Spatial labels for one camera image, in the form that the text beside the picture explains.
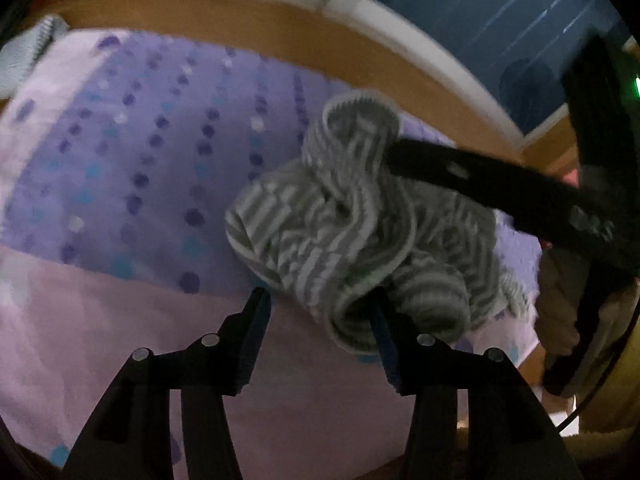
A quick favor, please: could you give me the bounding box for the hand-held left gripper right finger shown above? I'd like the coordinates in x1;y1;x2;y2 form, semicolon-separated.
367;292;583;480

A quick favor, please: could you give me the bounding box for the grey white striped top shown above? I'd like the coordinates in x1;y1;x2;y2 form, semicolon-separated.
0;14;68;98

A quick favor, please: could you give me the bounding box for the wooden bed headboard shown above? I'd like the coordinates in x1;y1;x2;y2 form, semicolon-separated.
0;0;586;181

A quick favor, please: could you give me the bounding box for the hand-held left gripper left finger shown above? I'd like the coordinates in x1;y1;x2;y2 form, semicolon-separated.
60;287;273;480

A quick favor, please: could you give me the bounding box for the purple dotted heart bedsheet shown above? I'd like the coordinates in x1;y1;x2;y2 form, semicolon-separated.
0;30;546;480

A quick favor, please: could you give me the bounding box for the grey striped sweater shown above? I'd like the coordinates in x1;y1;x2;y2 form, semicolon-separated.
224;91;532;353

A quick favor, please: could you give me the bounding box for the brown and black cloth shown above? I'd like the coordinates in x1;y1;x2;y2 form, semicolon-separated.
537;247;640;401

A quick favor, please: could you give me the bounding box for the white framed window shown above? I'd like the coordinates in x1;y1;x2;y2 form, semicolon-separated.
65;0;632;142

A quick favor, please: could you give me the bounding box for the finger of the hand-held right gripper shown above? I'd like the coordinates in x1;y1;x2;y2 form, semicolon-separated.
386;139;621;263

